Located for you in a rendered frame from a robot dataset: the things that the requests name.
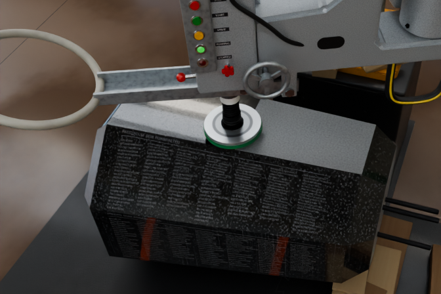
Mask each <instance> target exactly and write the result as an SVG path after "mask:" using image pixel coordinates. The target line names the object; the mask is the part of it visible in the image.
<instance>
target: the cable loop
mask: <svg viewBox="0 0 441 294"><path fill-rule="evenodd" d="M395 70H396V64H387V72H386V78H385V94H386V97H387V98H388V100H389V101H391V102H392V103H394V104H399V105H412V104H422V103H426V102H430V101H433V100H436V99H437V98H439V97H440V96H441V80H440V82H439V84H438V86H437V88H436V89H435V90H434V91H433V92H431V93H429V94H424V95H420V96H396V95H395V94H394V74H395Z"/></svg>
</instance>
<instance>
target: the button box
mask: <svg viewBox="0 0 441 294"><path fill-rule="evenodd" d="M190 1H191V0H180V7H181V11H182V19H183V24H184V32H185V36H186V44H187V49H188V56H189V61H190V69H191V73H192V74H195V73H203V72H215V71H216V70H217V64H216V58H215V47H214V41H213V30H212V24H211V13H210V8H209V0H198V1H199V2H200V3H201V8H200V9H199V10H197V11H193V10H190V9H189V7H188V4H189V2H190ZM195 15H199V16H201V17H202V18H203V23H202V25H200V26H194V25H193V24H192V23H191V21H190V20H191V18H192V17H193V16H195ZM197 30H201V31H203V32H204V33H205V37H204V39H202V40H200V41H198V40H195V39H194V38H193V33H194V32H195V31H197ZM197 45H205V46H206V47H207V51H206V53H204V54H198V53H196V52H195V48H196V46H197ZM200 58H206V59H207V60H208V61H209V64H208V66H206V67H204V68H200V67H199V66H198V65H197V61H198V60H199V59H200Z"/></svg>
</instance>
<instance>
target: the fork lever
mask: <svg viewBox="0 0 441 294"><path fill-rule="evenodd" d="M180 72H182V73H184V74H185V75H189V74H195V73H191V69H190V66H174V67H164V68H146V69H137V70H119V71H109V72H97V77H101V78H103V79H104V92H100V93H93V97H94V98H97V99H99V101H100V103H99V105H98V106H100V105H110V104H128V103H138V102H156V101H166V100H184V99H194V98H213V97H222V96H241V95H249V94H247V93H246V91H245V90H240V91H226V92H218V93H205V94H201V93H199V91H198V86H197V81H196V78H193V79H186V80H185V81H184V82H179V81H177V74H178V73H180ZM281 87H282V80H281V79H278V80H274V84H273V86H272V87H271V88H270V93H273V92H275V91H277V90H278V89H280V88H281ZM252 90H253V91H255V92H256V93H261V94H264V88H262V87H261V86H260V84H259V87H258V88H257V89H252ZM293 95H294V90H293V89H290V88H289V89H287V90H286V91H285V96H288V97H291V96H293Z"/></svg>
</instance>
